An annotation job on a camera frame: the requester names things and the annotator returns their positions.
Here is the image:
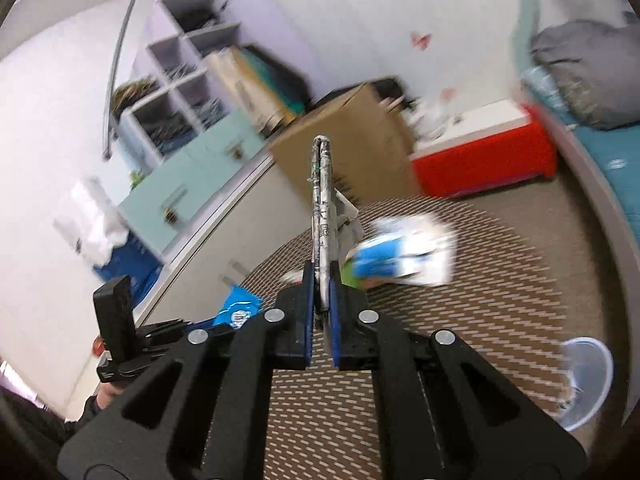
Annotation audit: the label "green hanging jacket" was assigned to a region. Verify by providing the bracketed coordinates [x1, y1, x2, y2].
[245, 52, 306, 113]

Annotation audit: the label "white board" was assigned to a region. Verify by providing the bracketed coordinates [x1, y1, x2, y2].
[412, 100, 531, 158]

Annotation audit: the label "dark folded clothes pile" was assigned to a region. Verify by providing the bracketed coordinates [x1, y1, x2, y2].
[142, 110, 193, 153]

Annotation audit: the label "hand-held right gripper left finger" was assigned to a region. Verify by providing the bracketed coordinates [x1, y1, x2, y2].
[57, 262, 318, 480]

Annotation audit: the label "black folded clothes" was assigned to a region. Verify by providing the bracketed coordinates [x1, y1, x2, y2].
[180, 2, 221, 28]

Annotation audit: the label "round polka-dot table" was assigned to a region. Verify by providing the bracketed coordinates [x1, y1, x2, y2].
[200, 197, 608, 480]

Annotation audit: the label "grey quilt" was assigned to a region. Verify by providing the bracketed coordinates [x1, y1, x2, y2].
[530, 19, 640, 131]

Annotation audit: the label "person's left forearm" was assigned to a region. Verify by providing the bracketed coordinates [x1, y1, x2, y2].
[0, 390, 101, 480]

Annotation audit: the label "blue bag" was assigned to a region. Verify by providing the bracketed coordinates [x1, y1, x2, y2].
[92, 230, 163, 293]

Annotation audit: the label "red ottoman bench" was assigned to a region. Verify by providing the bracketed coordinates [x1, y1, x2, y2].
[410, 105, 558, 198]

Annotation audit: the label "person's left hand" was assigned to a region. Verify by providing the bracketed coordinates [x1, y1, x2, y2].
[92, 384, 126, 413]

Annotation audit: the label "white cloth bag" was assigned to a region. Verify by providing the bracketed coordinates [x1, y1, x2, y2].
[407, 95, 451, 141]

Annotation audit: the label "lilac shelf unit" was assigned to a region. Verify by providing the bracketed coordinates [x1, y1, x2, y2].
[102, 0, 321, 261]

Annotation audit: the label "white blue paper box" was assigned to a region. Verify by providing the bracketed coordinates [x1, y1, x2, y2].
[345, 215, 458, 288]

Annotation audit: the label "white wardrobe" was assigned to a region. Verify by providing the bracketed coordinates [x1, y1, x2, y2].
[250, 0, 526, 111]

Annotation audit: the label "grey printed foil wrapper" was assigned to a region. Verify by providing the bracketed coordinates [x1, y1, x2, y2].
[306, 135, 362, 351]

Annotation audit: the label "blue plastic wrapper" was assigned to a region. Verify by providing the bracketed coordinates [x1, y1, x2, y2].
[212, 284, 264, 331]

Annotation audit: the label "large cardboard box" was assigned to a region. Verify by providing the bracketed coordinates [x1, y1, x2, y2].
[267, 82, 423, 221]

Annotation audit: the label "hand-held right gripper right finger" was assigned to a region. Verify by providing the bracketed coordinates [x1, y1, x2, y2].
[330, 280, 586, 480]

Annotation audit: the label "blue grey folded clothes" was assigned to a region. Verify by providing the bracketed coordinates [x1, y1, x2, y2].
[192, 97, 226, 126]

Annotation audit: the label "brown clothes pile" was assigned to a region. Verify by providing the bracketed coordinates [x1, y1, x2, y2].
[112, 77, 161, 118]

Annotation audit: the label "white plastic bag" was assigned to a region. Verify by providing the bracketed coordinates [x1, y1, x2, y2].
[52, 177, 131, 268]

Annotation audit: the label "blue plastic basin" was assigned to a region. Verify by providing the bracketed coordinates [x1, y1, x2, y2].
[555, 337, 615, 432]

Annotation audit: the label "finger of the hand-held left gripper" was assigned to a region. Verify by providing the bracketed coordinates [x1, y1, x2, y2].
[94, 276, 135, 356]

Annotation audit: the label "teal drawer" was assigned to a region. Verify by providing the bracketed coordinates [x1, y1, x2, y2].
[117, 170, 201, 261]
[165, 110, 266, 181]

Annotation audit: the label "beige low cabinet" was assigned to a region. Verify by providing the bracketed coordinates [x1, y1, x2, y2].
[132, 152, 321, 331]

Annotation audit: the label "teal candy-print bed sheet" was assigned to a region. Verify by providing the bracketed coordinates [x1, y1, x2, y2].
[520, 67, 640, 271]

